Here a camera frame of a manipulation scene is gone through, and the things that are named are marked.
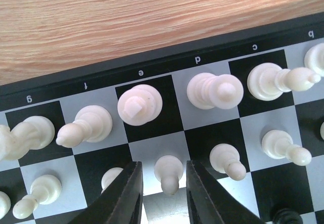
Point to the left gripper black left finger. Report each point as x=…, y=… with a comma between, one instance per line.
x=121, y=202

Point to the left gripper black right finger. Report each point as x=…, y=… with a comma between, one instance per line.
x=209, y=202

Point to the white pawn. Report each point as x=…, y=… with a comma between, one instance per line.
x=321, y=130
x=278, y=144
x=5, y=204
x=169, y=170
x=44, y=190
x=225, y=158
x=109, y=177

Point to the black pawn on board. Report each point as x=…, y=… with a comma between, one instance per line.
x=287, y=216

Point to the white bishop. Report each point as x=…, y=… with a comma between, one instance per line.
x=268, y=81
x=92, y=124

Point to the white king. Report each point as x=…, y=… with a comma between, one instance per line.
x=140, y=105

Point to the black and white chessboard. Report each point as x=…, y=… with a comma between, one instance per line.
x=181, y=129

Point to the white knight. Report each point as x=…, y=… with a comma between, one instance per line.
x=314, y=59
x=34, y=133

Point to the white queen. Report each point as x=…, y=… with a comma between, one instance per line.
x=207, y=91

